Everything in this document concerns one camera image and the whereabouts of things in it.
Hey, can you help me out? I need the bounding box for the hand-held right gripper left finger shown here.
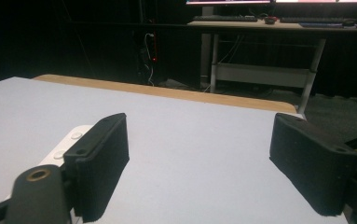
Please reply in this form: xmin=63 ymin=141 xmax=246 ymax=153
xmin=62 ymin=112 xmax=130 ymax=224

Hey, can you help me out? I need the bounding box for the white cable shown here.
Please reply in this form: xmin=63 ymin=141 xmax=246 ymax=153
xmin=144 ymin=33 xmax=156 ymax=88

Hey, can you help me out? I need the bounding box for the white table cover sheet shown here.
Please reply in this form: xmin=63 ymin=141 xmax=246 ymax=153
xmin=0 ymin=76 xmax=350 ymax=224

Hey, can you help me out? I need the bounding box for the blue mouse pad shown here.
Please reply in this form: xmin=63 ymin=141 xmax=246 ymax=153
xmin=298 ymin=21 xmax=346 ymax=29

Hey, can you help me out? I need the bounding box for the white device with round buttons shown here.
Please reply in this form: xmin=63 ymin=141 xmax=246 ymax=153
xmin=38 ymin=124 xmax=94 ymax=224

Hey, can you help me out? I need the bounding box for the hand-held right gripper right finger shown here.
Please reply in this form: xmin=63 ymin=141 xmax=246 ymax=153
xmin=268 ymin=112 xmax=357 ymax=217

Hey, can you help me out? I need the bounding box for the computer monitor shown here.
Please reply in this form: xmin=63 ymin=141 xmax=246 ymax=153
xmin=274 ymin=0 xmax=357 ymax=5
xmin=185 ymin=0 xmax=272 ymax=6

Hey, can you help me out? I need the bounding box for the black keyboard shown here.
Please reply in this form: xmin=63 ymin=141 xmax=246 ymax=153
xmin=192 ymin=15 xmax=259 ymax=23
xmin=279 ymin=16 xmax=346 ymax=24

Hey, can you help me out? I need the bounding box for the wooden desk with white legs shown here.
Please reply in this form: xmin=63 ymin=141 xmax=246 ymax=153
xmin=186 ymin=20 xmax=357 ymax=115

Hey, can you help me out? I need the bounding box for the power strip with red light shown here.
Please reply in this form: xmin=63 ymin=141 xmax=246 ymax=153
xmin=144 ymin=30 xmax=159 ymax=86

